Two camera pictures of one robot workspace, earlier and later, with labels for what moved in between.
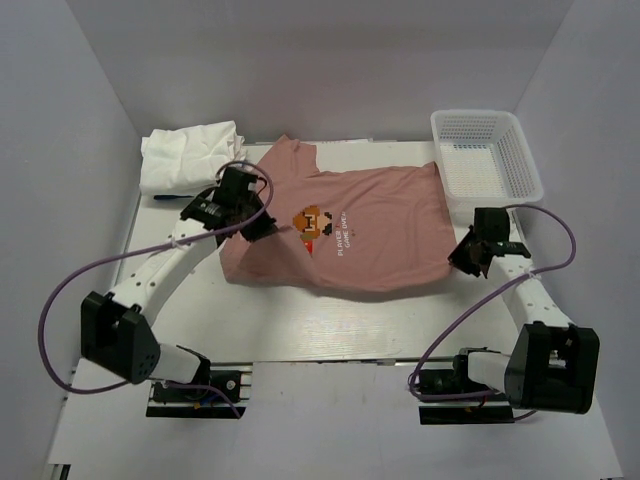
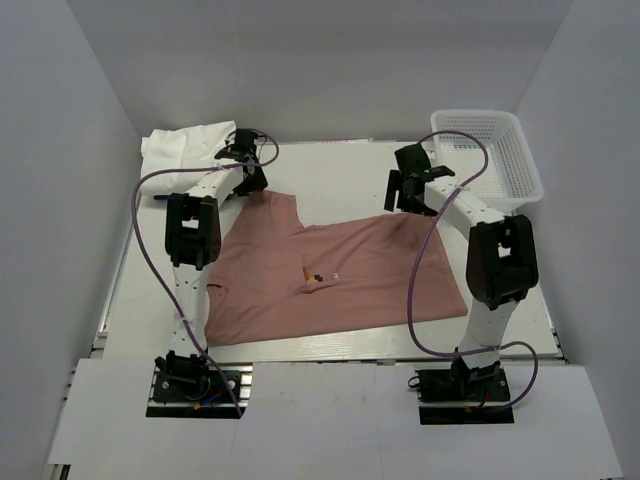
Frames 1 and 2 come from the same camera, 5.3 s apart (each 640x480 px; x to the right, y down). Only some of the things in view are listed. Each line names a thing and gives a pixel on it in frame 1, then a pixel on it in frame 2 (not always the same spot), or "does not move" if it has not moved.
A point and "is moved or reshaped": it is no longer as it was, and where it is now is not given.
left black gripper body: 249,208 → 255,158
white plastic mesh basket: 485,159 does not move
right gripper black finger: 471,256 → 394,185
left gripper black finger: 260,227 → 251,182
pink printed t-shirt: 364,230 is moved or reshaped
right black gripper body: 479,238 → 404,193
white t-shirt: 185,160 does not move
